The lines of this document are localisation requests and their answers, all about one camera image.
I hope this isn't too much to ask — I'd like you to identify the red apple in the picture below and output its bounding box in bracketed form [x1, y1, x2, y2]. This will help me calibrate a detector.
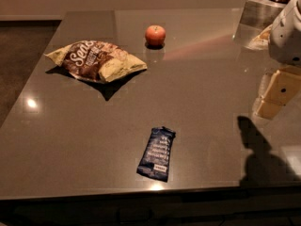
[145, 25, 166, 46]

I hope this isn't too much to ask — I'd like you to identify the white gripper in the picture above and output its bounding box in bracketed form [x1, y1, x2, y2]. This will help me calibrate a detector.
[252, 0, 301, 120]

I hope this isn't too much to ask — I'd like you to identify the brown chip bag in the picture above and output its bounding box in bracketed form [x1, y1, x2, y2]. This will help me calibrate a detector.
[46, 40, 147, 84]

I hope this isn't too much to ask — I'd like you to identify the blue rxbar blueberry wrapper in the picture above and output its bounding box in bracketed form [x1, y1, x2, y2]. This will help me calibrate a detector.
[136, 126, 176, 182]

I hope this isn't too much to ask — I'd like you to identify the silver metal box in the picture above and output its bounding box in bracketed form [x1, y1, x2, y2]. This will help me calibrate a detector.
[233, 0, 285, 47]

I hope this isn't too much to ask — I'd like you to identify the snack packet by metal box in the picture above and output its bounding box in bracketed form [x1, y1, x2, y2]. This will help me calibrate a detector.
[249, 25, 272, 50]

